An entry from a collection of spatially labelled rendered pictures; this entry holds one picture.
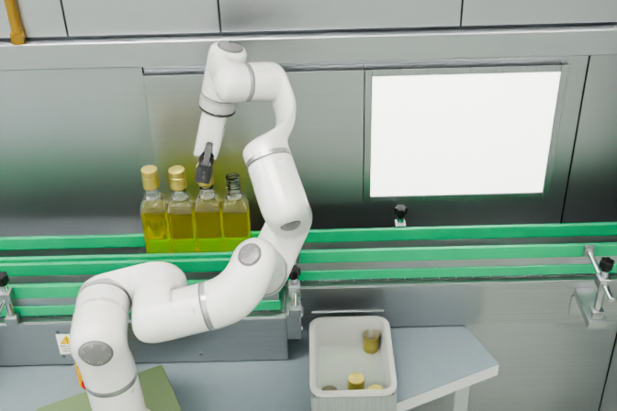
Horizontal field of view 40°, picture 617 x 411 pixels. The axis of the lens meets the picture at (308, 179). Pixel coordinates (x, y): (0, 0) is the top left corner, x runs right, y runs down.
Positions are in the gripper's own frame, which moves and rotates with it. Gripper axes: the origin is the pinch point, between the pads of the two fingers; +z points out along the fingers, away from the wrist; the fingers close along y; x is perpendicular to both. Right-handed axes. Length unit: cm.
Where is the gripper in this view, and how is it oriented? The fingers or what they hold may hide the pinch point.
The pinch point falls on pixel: (204, 169)
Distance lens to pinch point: 178.6
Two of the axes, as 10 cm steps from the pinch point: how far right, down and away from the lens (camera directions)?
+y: 0.0, 5.5, -8.4
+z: -2.3, 8.1, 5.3
